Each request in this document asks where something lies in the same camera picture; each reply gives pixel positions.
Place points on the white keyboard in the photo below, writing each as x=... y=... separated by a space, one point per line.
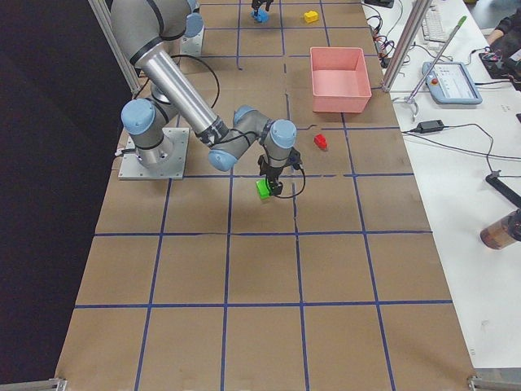
x=432 y=28

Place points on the green tipped metal rod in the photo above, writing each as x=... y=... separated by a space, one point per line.
x=411 y=99

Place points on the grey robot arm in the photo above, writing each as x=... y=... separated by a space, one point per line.
x=191 y=42
x=139 y=34

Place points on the black power adapter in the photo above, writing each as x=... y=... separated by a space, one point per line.
x=433 y=126

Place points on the yellow toy block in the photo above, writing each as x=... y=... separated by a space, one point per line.
x=310 y=16

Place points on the red toy block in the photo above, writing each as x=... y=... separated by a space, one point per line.
x=321 y=142

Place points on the pink plastic box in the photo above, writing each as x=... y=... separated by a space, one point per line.
x=340 y=81

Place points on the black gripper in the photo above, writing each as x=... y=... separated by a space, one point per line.
x=272 y=173
x=259 y=5

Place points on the blue toy block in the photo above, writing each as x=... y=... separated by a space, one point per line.
x=260 y=16

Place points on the green toy block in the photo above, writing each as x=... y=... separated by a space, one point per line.
x=262 y=189

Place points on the teach pendant tablet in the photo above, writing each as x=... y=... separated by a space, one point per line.
x=451 y=84

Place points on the brown drink bottle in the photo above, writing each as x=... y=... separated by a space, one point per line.
x=503 y=232

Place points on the aluminium frame post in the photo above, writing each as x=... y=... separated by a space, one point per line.
x=412 y=25

